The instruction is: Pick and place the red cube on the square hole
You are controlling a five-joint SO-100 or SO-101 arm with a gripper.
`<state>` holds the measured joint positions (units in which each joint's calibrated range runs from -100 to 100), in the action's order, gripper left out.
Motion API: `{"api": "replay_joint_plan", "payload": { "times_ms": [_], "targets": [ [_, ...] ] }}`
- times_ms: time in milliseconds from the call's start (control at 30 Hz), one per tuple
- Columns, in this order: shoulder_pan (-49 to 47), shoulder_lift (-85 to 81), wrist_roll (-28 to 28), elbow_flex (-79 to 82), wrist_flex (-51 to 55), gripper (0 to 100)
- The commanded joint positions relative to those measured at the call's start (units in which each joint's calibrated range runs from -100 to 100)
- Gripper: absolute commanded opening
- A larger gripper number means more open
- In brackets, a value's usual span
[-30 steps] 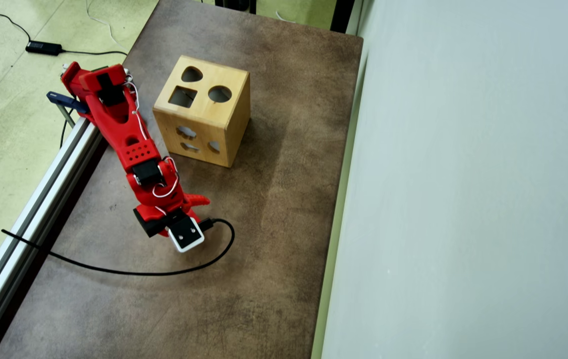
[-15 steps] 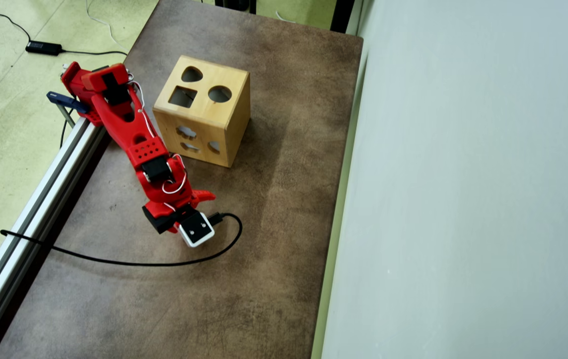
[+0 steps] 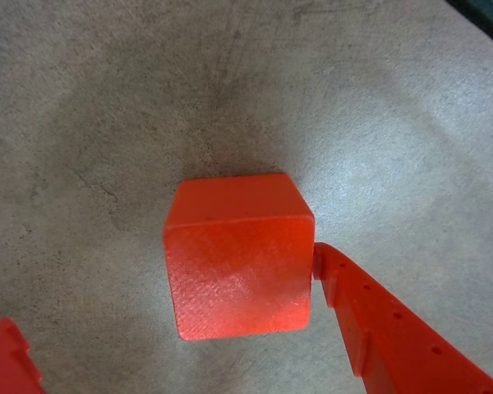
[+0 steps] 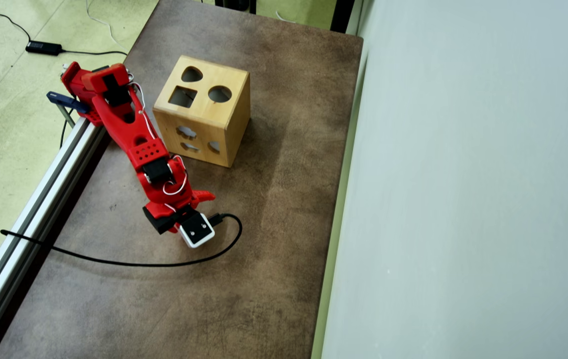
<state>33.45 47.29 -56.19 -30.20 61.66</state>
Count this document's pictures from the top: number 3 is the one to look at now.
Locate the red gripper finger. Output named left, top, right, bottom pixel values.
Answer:
left=311, top=241, right=493, bottom=394
left=0, top=317, right=47, bottom=394

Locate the red cube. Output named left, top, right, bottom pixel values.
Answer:
left=163, top=172, right=316, bottom=342

